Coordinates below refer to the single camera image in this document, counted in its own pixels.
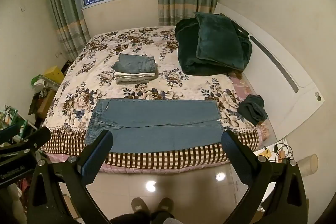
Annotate blue denim jeans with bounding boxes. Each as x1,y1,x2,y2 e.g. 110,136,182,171
85,98,223,153

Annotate folded light clothes stack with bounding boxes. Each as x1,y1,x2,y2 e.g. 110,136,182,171
114,67,158,85

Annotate yellow object on nightstand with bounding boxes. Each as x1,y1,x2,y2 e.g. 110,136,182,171
259,148,272,159

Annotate left green curtain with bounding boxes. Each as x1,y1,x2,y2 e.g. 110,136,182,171
47,0,91,61

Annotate yellow box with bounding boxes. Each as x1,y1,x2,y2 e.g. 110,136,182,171
44,66,64,85

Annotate green white clutter pile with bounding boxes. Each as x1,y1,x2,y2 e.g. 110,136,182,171
31,75,60,93

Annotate floral bed blanket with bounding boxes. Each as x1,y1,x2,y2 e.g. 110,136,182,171
42,26,270,161

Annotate white bed headboard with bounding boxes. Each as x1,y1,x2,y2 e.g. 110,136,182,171
215,3,325,140

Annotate right slipper foot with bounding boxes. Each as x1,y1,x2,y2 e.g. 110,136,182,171
157,197,174,213

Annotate black cable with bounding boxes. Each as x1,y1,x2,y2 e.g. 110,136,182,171
264,143,295,163

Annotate slipper foot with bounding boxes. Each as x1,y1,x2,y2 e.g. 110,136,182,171
131,197,149,213
157,197,174,213

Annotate small dark green garment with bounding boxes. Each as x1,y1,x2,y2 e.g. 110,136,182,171
237,94,268,126

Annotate left slipper foot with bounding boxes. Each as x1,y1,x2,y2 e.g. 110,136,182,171
131,197,149,213

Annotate folded jeans on stack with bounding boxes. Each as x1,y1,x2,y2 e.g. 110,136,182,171
112,53,156,74

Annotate cardboard box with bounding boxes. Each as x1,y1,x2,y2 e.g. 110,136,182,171
37,90,56,119

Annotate dark green plush blanket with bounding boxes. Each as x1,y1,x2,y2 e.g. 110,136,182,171
175,12,252,76

